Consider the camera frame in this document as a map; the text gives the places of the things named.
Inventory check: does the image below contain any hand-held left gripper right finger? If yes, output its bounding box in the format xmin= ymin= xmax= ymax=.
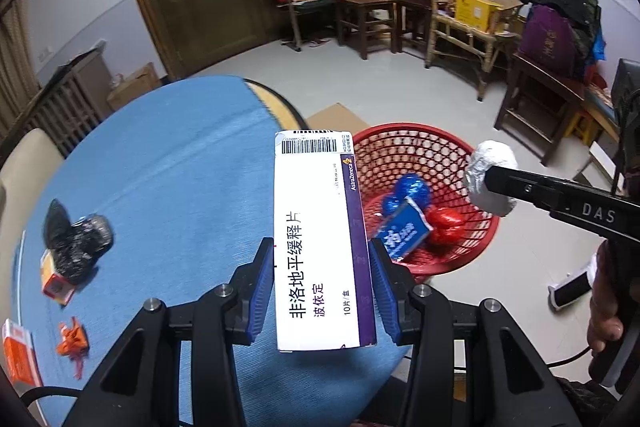
xmin=369 ymin=238 xmax=583 ymax=427

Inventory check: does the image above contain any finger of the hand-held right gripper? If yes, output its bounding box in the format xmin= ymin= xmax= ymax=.
xmin=482 ymin=164 xmax=571 ymax=219

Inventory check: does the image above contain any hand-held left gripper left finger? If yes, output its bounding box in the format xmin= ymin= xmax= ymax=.
xmin=77 ymin=236 xmax=277 ymax=427

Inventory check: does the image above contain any white paper ball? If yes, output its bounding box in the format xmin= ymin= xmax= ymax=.
xmin=465 ymin=140 xmax=519 ymax=217

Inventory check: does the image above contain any blue foil packet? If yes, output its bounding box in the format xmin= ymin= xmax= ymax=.
xmin=377 ymin=198 xmax=432 ymax=264

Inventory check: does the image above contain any red plastic bag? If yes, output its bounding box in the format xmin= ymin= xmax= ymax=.
xmin=426 ymin=207 xmax=463 ymax=248

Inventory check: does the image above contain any long white medicine box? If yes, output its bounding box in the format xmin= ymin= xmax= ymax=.
xmin=274 ymin=130 xmax=378 ymax=353

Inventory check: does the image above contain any blue plastic bag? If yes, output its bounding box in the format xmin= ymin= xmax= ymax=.
xmin=382 ymin=173 xmax=432 ymax=215

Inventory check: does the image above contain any red plastic basket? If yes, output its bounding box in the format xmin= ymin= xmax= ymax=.
xmin=350 ymin=123 xmax=501 ymax=280

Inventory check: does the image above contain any orange plastic wrapper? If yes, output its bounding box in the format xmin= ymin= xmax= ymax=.
xmin=55 ymin=317 xmax=91 ymax=378

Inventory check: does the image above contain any black plastic bag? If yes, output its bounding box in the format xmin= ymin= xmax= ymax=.
xmin=42 ymin=199 xmax=115 ymax=286

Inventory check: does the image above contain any small orange box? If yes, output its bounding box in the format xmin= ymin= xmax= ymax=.
xmin=40 ymin=252 xmax=76 ymax=306

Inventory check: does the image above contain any person's right hand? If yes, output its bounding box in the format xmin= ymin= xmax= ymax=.
xmin=586 ymin=239 xmax=626 ymax=353

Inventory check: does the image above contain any white and black slipper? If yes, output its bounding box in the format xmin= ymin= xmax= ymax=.
xmin=547 ymin=271 xmax=597 ymax=311

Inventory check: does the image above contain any dark wooden chair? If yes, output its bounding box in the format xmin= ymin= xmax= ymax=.
xmin=494 ymin=54 xmax=603 ymax=165
xmin=319 ymin=0 xmax=401 ymax=60

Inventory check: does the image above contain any blue tablecloth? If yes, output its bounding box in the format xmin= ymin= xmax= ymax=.
xmin=15 ymin=76 xmax=408 ymax=427

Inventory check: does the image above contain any purple bag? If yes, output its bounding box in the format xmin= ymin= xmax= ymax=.
xmin=516 ymin=4 xmax=583 ymax=80

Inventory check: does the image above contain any wicker armchair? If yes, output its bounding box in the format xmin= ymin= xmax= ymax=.
xmin=426 ymin=0 xmax=526 ymax=102

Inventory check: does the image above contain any flat cardboard sheet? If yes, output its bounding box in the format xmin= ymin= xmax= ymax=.
xmin=305 ymin=103 xmax=373 ymax=138

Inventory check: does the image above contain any yellow box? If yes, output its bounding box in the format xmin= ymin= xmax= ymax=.
xmin=452 ymin=0 xmax=503 ymax=32

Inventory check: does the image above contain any round table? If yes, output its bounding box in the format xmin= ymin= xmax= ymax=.
xmin=242 ymin=78 xmax=313 ymax=132

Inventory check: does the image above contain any cardboard box with red logo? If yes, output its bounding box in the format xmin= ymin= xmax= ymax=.
xmin=107 ymin=62 xmax=163 ymax=110

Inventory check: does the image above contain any orange and white tissue box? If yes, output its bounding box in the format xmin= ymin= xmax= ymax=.
xmin=1 ymin=319 xmax=43 ymax=387

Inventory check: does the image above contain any beige leather sofa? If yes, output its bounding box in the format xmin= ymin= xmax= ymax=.
xmin=0 ymin=128 xmax=66 ymax=308

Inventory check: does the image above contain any wooden crib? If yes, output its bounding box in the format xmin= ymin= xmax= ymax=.
xmin=10 ymin=47 xmax=113 ymax=158

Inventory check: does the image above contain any beige striped curtain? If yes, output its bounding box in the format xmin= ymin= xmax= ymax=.
xmin=0 ymin=0 xmax=41 ymax=122

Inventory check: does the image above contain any black cable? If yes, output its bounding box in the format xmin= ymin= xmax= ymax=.
xmin=542 ymin=344 xmax=593 ymax=370
xmin=17 ymin=384 xmax=88 ymax=410

